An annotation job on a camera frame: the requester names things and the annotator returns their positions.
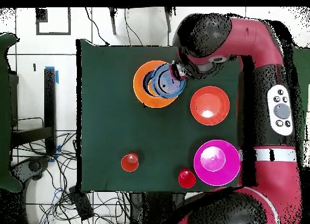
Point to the light blue bowl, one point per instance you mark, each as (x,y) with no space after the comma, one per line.
(167,84)

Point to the small orange cup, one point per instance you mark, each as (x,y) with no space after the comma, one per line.
(151,89)

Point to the dark blue bowl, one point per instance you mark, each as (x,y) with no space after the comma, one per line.
(146,82)

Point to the shallow red-orange bowl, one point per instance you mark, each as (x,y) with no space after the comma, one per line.
(210,105)

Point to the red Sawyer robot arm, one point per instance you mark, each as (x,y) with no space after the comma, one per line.
(266,173)

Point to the black tripod leg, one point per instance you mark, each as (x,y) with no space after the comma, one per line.
(168,20)
(113,23)

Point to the dark green tablecloth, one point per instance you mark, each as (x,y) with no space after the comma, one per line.
(109,132)

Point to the tall red-orange cup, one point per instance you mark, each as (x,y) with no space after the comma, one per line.
(130,162)

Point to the large pink bowl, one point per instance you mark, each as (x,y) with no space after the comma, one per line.
(218,170)

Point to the red cup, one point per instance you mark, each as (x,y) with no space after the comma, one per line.
(187,179)

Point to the blue tape piece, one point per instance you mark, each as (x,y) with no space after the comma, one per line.
(57,76)

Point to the green cloth side table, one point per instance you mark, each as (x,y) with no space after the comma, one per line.
(304,76)
(4,112)

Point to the black power box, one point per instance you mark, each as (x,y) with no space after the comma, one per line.
(81,203)

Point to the black square floor frame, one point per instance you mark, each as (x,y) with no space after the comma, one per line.
(53,33)

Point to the black table frame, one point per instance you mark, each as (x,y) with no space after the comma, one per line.
(49,107)

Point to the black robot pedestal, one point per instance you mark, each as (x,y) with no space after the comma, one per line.
(155,207)

